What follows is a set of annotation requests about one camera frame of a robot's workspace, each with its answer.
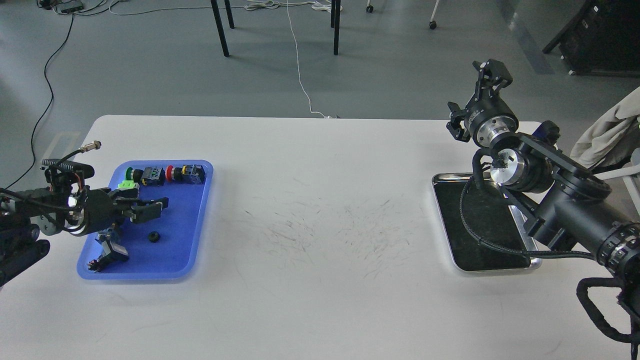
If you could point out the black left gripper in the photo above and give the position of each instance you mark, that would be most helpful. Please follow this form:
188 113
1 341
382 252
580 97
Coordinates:
99 209

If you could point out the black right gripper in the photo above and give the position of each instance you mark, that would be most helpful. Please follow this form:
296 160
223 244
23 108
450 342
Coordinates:
486 119

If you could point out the small black gear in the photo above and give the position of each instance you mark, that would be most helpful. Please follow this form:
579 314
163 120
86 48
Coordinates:
153 237

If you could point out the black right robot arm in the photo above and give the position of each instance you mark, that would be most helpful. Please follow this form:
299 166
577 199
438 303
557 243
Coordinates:
564 203

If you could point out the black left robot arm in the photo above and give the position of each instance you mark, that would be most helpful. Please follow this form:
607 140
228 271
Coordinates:
68 204

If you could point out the blue plastic tray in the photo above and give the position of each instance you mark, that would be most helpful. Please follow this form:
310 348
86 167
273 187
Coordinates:
179 226

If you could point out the silver metal tray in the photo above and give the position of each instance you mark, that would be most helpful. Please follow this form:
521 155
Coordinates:
495 222

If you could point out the green white indicator button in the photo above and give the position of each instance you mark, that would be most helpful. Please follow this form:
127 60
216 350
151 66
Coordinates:
126 185

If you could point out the red emergency stop button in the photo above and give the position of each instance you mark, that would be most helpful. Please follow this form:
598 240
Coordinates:
174 174

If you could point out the yellow mushroom push button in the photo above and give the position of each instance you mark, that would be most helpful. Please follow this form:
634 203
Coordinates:
112 234

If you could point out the beige cloth on chair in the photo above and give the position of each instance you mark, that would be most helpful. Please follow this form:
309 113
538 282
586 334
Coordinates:
613 137

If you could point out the black cabinet on floor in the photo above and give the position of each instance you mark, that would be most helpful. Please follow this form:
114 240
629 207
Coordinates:
602 39

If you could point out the green push button switch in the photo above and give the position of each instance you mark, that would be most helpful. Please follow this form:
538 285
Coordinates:
149 176

